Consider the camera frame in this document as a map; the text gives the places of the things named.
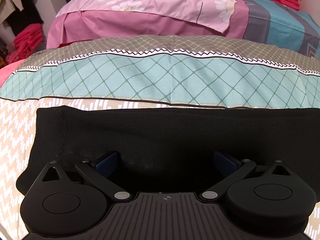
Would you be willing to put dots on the red fleece blanket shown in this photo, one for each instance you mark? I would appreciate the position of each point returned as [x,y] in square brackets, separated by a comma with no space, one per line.
[6,71]

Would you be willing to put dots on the black pants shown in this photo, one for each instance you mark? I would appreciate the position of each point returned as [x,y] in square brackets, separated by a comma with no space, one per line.
[174,149]

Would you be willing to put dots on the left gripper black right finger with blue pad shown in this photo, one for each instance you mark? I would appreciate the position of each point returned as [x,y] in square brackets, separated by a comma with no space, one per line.
[225,177]

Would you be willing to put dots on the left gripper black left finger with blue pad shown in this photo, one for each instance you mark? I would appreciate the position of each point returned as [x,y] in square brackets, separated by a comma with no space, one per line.
[98,172]

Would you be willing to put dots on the pink floral pillow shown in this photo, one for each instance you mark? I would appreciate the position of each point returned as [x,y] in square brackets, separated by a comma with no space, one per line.
[83,20]

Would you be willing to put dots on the teal grey striped pillow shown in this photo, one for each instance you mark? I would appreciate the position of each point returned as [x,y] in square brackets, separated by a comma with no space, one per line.
[272,23]

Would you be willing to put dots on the patterned beige teal bedsheet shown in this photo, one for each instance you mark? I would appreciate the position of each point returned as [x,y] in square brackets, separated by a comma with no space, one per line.
[146,71]

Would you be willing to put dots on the red clothes pile left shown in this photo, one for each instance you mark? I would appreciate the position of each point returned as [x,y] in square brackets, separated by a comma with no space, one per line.
[26,42]

